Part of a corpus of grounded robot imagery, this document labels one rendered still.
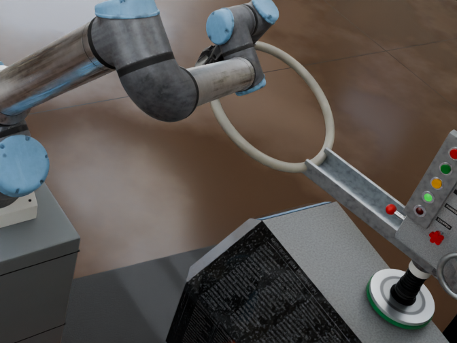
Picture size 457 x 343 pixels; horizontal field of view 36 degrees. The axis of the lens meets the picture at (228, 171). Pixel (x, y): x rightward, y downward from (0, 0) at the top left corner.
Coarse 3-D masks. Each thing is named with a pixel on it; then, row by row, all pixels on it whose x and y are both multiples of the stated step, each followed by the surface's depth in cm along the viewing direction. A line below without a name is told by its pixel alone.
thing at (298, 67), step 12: (264, 48) 231; (276, 48) 233; (288, 60) 235; (300, 72) 236; (312, 84) 236; (324, 96) 235; (216, 108) 205; (324, 108) 233; (228, 120) 205; (324, 120) 233; (228, 132) 204; (240, 144) 204; (324, 144) 225; (252, 156) 205; (264, 156) 206; (324, 156) 221; (276, 168) 208; (288, 168) 210; (300, 168) 212
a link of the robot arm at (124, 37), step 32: (128, 0) 129; (96, 32) 134; (128, 32) 130; (160, 32) 133; (0, 64) 174; (32, 64) 151; (64, 64) 143; (96, 64) 139; (128, 64) 131; (0, 96) 162; (32, 96) 157; (0, 128) 171
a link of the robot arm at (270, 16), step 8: (256, 0) 190; (264, 0) 192; (256, 8) 189; (264, 8) 190; (272, 8) 193; (264, 16) 190; (272, 16) 191; (264, 24) 192; (272, 24) 194; (256, 32) 192; (264, 32) 196; (256, 40) 199
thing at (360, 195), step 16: (336, 160) 219; (320, 176) 212; (336, 176) 219; (352, 176) 218; (336, 192) 210; (352, 192) 215; (368, 192) 216; (384, 192) 213; (352, 208) 208; (368, 208) 205; (384, 208) 214; (400, 208) 211; (368, 224) 207; (384, 224) 203; (400, 224) 210; (416, 256) 200; (432, 272) 197
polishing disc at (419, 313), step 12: (384, 276) 220; (396, 276) 221; (372, 288) 215; (384, 288) 216; (384, 300) 212; (420, 300) 216; (432, 300) 218; (384, 312) 209; (396, 312) 210; (408, 312) 211; (420, 312) 212; (432, 312) 213; (408, 324) 208; (420, 324) 210
